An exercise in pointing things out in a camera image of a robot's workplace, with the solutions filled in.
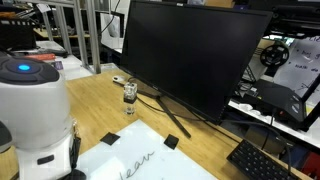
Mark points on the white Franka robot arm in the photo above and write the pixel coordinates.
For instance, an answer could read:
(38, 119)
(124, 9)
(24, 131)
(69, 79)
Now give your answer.
(33, 110)

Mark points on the black monitor stand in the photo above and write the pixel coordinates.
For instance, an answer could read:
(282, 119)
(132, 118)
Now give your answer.
(173, 118)

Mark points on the tall glass shaker black band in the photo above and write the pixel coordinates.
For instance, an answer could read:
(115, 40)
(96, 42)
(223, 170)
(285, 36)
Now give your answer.
(130, 96)

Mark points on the large black computer monitor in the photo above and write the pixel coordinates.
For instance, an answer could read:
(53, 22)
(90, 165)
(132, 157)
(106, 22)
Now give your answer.
(193, 53)

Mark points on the black tape square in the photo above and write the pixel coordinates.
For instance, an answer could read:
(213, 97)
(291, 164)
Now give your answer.
(110, 138)
(171, 141)

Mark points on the cardboard box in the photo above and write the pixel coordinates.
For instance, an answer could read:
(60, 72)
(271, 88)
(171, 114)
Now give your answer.
(263, 140)

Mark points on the black 3D printer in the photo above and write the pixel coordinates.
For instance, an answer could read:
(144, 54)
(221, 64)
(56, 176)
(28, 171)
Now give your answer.
(276, 100)

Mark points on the black filament spool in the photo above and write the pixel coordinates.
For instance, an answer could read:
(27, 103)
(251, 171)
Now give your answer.
(274, 55)

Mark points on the black keyboard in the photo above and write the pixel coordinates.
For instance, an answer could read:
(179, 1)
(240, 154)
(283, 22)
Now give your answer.
(260, 163)

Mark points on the red book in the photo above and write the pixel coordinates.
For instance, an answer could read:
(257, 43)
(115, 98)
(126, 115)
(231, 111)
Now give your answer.
(40, 56)

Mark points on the white handwritten poster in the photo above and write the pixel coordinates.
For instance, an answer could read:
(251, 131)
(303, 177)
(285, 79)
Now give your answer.
(300, 66)

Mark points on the black equipment case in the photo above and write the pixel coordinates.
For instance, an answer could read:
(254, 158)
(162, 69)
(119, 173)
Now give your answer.
(16, 33)

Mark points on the aluminium frame rack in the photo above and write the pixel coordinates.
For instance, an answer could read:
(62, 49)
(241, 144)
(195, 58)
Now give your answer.
(93, 40)

